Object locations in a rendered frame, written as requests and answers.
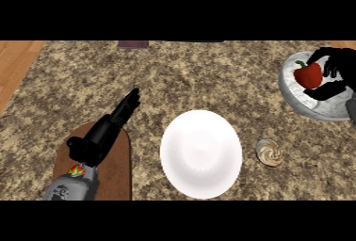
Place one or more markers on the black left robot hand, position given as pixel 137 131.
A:
pixel 101 131

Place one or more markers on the grey marble bowl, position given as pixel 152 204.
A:
pixel 319 103

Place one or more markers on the red bell pepper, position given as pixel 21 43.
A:
pixel 307 75

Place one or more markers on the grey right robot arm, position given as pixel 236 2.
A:
pixel 352 108

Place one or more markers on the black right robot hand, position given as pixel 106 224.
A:
pixel 337 67

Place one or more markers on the dark purple flat object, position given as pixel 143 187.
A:
pixel 133 44

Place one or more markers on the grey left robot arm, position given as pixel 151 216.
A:
pixel 70 187

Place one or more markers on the white plate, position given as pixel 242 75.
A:
pixel 201 153

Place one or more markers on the swirled frosting cupcake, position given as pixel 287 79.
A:
pixel 270 152

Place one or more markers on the brown wooden cutting board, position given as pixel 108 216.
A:
pixel 114 175

